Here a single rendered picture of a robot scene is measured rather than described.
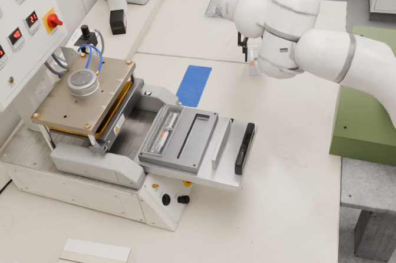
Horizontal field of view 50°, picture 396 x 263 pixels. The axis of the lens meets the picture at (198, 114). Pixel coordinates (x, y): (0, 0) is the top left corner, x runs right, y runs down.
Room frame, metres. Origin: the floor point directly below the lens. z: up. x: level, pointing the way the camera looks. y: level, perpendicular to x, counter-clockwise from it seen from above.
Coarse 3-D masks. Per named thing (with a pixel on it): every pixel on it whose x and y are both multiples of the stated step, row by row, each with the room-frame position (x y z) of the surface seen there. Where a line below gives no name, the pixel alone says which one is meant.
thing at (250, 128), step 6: (252, 126) 0.76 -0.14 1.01; (246, 132) 0.74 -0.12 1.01; (252, 132) 0.74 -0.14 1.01; (246, 138) 0.72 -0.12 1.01; (246, 144) 0.70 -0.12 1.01; (240, 150) 0.68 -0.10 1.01; (246, 150) 0.68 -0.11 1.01; (240, 156) 0.66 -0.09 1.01; (240, 162) 0.64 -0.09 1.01; (240, 168) 0.63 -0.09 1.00; (240, 174) 0.63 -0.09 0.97
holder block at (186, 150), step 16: (160, 112) 0.86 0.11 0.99; (192, 112) 0.85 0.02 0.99; (208, 112) 0.84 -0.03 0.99; (176, 128) 0.80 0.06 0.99; (192, 128) 0.80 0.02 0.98; (208, 128) 0.78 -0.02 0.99; (144, 144) 0.75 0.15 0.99; (176, 144) 0.74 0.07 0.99; (192, 144) 0.74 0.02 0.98; (208, 144) 0.74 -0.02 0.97; (144, 160) 0.71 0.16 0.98; (160, 160) 0.69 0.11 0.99; (176, 160) 0.68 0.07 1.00; (192, 160) 0.68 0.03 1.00
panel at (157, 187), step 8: (152, 176) 0.70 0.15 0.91; (160, 176) 0.72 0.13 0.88; (144, 184) 0.67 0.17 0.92; (152, 184) 0.68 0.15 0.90; (160, 184) 0.70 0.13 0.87; (168, 184) 0.71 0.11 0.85; (176, 184) 0.73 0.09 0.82; (184, 184) 0.75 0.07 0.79; (192, 184) 0.76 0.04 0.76; (152, 192) 0.67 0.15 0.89; (160, 192) 0.68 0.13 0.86; (168, 192) 0.69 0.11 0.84; (176, 192) 0.71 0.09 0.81; (184, 192) 0.73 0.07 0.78; (160, 200) 0.66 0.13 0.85; (176, 200) 0.69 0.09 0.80; (168, 208) 0.66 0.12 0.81; (176, 208) 0.67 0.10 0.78; (176, 216) 0.65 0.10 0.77; (176, 224) 0.63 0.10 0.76
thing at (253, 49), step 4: (248, 44) 1.36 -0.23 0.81; (252, 44) 1.36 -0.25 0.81; (256, 44) 1.36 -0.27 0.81; (248, 48) 1.34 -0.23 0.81; (252, 48) 1.33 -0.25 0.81; (256, 48) 1.33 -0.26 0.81; (248, 52) 1.31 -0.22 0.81; (252, 52) 1.31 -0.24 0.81; (256, 52) 1.31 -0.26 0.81; (248, 56) 1.29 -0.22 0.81; (252, 56) 1.29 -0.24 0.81; (256, 56) 1.28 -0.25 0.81; (248, 60) 1.27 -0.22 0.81; (252, 60) 1.26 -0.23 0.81; (256, 60) 1.26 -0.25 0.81; (248, 64) 1.24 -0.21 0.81; (252, 64) 1.24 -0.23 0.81; (256, 64) 1.24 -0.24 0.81; (248, 68) 1.22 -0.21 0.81; (252, 68) 1.22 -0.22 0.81; (256, 68) 1.21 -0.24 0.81; (248, 72) 1.20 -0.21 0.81; (252, 72) 1.20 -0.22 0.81; (256, 72) 1.19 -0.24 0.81; (260, 72) 1.19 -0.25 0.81
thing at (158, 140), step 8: (168, 104) 0.88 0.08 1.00; (168, 112) 0.85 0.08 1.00; (176, 112) 0.85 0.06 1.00; (160, 120) 0.82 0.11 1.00; (168, 120) 0.82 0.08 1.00; (176, 120) 0.82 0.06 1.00; (160, 128) 0.79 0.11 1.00; (168, 128) 0.79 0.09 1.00; (152, 136) 0.77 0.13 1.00; (160, 136) 0.76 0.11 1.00; (168, 136) 0.76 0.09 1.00; (152, 144) 0.74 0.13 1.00; (160, 144) 0.73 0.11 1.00; (152, 152) 0.71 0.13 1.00; (160, 152) 0.71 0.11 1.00
